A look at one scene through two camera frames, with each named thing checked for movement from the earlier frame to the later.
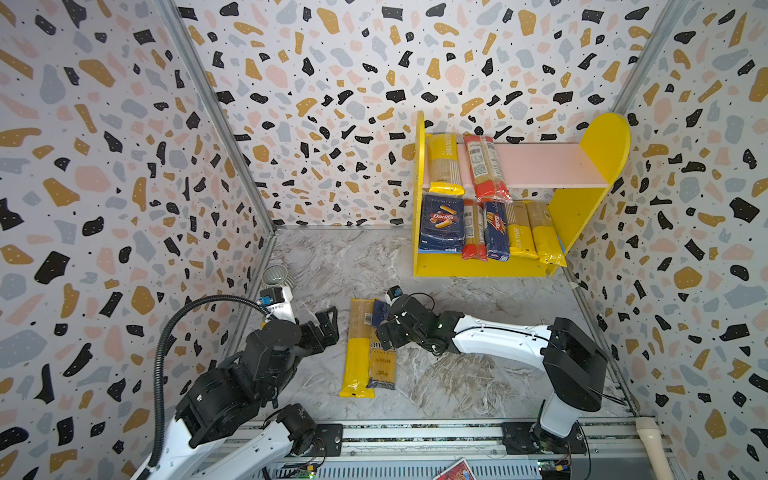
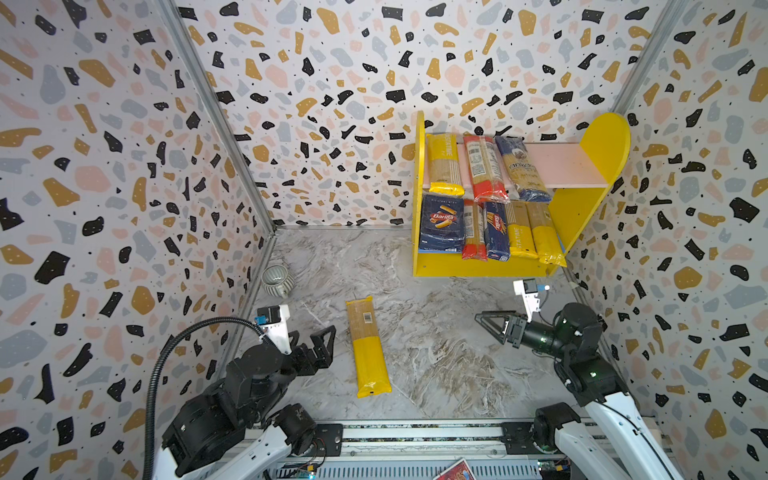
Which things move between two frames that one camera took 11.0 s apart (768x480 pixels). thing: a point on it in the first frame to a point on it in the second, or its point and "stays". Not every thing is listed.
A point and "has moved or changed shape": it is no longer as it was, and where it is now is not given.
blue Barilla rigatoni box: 442,224 stays
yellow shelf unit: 577,179 stays
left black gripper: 320,341 to 313,362
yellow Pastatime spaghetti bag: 519,228 stays
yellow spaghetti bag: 547,240 stays
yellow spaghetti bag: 358,346 has moved or changed shape
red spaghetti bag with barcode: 485,169 stays
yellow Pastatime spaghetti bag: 445,170 stays
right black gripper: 393,327 to 516,328
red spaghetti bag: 474,244 stays
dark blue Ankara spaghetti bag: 383,361 to 522,170
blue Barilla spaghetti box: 496,231 stays
